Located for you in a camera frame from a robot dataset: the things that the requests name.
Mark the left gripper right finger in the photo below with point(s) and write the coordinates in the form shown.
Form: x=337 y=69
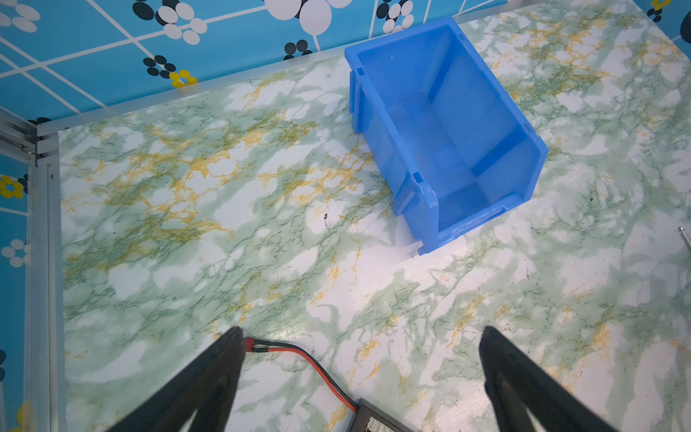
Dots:
x=521 y=392

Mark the blue plastic storage bin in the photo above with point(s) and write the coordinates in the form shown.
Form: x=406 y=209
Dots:
x=450 y=142

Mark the black battery charger box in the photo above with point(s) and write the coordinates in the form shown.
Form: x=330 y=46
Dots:
x=369 y=418

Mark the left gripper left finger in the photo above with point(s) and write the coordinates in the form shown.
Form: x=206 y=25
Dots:
x=200 y=396

